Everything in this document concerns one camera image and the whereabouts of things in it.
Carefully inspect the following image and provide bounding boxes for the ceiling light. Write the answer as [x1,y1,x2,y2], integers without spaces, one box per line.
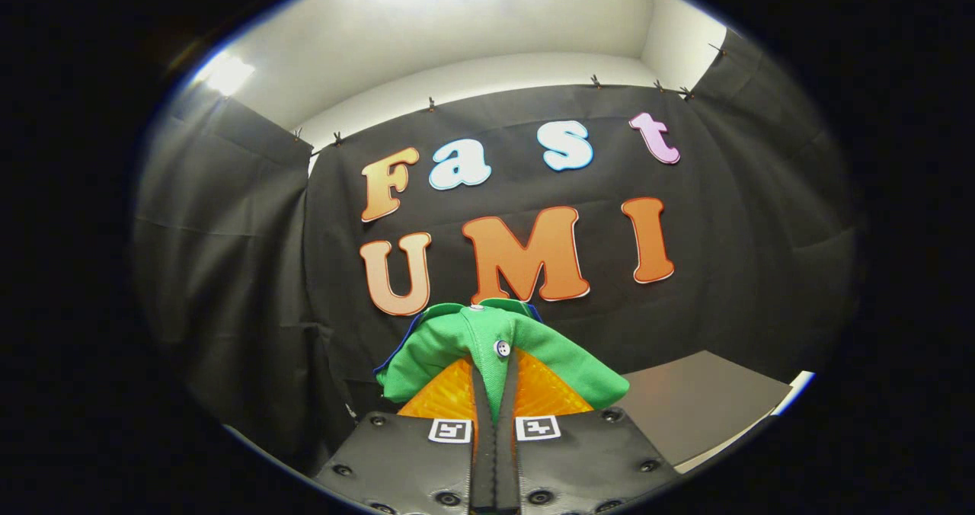
[194,52,256,95]

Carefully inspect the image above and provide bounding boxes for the green polo shirt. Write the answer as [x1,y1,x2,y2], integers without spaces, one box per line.
[373,298,631,424]

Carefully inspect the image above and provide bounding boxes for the black backdrop cloth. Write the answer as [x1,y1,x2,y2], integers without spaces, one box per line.
[129,27,862,470]

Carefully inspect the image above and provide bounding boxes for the row of small cloth clips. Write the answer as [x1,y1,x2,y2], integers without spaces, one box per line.
[292,43,723,146]

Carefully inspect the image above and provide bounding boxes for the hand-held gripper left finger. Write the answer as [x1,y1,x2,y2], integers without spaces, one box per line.
[312,357,496,515]

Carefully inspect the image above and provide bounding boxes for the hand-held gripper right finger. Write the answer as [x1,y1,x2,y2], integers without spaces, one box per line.
[495,351,683,515]

